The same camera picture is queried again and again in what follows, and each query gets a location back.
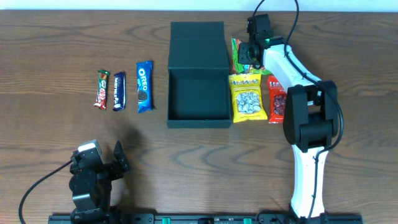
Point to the red Hacks candy bag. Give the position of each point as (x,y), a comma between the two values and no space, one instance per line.
(277,96)

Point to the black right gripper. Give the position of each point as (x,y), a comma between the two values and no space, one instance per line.
(246,53)

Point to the Dairy Milk chocolate bar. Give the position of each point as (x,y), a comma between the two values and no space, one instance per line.
(119,91)

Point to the dark green gift box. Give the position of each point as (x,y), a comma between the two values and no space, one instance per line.
(198,69)

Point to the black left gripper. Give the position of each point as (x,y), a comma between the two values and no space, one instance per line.
(109,168)

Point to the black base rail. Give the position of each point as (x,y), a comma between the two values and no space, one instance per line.
(264,218)

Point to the green Haribo gummy bag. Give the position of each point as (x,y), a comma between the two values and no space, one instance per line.
(243,68)

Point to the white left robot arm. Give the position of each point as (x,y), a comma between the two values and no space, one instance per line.
(93,203)

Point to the yellow Hacks candy bag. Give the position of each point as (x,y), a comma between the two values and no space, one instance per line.
(246,96)

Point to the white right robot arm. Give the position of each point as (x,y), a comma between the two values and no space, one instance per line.
(313,120)

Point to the blue Oreo cookie pack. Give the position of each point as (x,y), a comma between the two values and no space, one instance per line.
(144,86)

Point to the KitKat Milo chocolate bar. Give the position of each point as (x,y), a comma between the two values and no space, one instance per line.
(102,89)

